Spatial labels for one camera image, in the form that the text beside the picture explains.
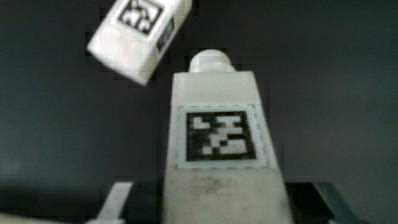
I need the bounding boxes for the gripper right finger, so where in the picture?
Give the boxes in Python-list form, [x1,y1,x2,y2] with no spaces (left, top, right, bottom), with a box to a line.
[286,182,371,224]

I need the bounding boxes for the white leg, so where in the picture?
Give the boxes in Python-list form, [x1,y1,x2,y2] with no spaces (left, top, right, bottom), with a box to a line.
[87,0,192,85]
[162,49,293,224]

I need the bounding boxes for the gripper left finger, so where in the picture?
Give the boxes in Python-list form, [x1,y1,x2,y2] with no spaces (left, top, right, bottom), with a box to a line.
[84,182,133,224]

